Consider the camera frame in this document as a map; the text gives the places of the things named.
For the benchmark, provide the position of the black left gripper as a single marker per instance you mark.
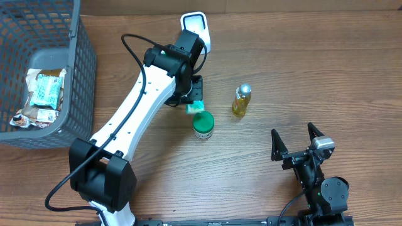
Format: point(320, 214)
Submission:
point(198, 93)

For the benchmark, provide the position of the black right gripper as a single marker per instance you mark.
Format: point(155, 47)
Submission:
point(299, 157)

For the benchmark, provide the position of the teal Kleenex tissue pack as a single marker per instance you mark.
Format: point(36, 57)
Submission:
point(196, 107)

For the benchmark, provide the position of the yellow liquid bottle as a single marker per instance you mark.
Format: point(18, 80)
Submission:
point(241, 99)

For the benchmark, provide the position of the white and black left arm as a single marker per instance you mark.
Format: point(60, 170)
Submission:
point(100, 169)

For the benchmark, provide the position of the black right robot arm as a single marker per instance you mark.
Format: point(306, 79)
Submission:
point(326, 197)

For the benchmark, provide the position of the white barcode scanner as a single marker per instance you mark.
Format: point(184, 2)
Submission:
point(196, 22)

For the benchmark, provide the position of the green lidded jar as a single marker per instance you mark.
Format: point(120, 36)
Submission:
point(203, 124)

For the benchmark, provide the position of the teal wrapped snack bar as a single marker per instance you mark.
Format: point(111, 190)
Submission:
point(47, 91)

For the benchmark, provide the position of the brown snack packet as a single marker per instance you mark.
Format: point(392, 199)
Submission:
point(33, 115)

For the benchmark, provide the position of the dark grey mesh basket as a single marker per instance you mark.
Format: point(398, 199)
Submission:
point(46, 35)

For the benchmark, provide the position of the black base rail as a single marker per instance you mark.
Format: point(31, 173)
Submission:
point(220, 223)

